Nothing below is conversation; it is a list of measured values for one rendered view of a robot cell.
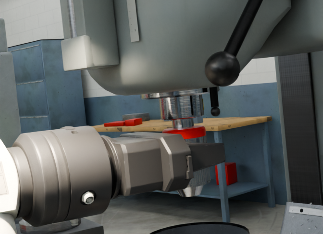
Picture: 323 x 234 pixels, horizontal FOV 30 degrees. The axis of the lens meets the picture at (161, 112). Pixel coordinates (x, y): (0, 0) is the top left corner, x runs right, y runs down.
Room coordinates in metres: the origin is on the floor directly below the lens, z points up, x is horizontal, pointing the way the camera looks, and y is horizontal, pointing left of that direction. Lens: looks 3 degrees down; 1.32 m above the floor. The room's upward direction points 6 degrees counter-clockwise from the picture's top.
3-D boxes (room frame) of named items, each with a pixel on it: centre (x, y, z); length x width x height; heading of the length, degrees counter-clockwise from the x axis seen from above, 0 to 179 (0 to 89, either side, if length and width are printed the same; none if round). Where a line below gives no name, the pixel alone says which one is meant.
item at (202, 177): (0.65, -0.02, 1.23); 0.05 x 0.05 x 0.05
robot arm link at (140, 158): (0.60, 0.06, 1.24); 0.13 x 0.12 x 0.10; 30
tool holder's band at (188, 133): (0.65, -0.02, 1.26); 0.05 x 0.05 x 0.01
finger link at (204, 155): (0.62, -0.04, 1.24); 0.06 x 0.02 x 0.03; 120
